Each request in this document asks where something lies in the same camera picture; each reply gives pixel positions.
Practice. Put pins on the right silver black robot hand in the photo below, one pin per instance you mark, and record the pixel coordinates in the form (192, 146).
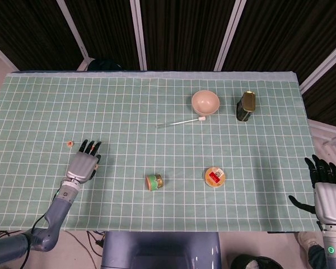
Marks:
(331, 201)

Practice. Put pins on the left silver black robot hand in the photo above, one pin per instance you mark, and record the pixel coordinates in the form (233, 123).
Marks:
(81, 168)

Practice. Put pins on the person in dark clothes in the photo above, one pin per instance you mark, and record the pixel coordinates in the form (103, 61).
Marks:
(313, 255)

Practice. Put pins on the green gold small pot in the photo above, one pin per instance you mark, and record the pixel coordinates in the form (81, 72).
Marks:
(154, 182)

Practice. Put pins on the white metal rack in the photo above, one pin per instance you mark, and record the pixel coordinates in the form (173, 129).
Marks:
(319, 124)

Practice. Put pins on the green white checked tablecloth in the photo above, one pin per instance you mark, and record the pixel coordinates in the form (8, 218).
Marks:
(128, 98)

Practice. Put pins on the dark rounded chair back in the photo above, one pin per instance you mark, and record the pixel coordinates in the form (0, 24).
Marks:
(105, 65)

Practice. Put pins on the black waste bin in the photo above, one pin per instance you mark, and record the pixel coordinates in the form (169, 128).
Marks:
(240, 262)

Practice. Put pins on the blue-grey robot torso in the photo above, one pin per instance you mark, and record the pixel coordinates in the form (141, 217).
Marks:
(159, 249)

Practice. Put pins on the round tin orange red lid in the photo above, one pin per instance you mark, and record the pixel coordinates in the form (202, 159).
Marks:
(215, 177)

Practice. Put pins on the dark green gold tea tin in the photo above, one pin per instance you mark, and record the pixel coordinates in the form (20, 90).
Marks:
(246, 107)

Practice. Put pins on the glass test tube white stopper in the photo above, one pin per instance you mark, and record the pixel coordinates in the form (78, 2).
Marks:
(202, 119)

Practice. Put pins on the pink bowl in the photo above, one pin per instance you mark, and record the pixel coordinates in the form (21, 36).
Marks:
(205, 102)

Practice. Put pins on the white partition frame post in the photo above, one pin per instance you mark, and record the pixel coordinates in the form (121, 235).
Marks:
(2, 54)
(324, 64)
(72, 30)
(229, 33)
(138, 33)

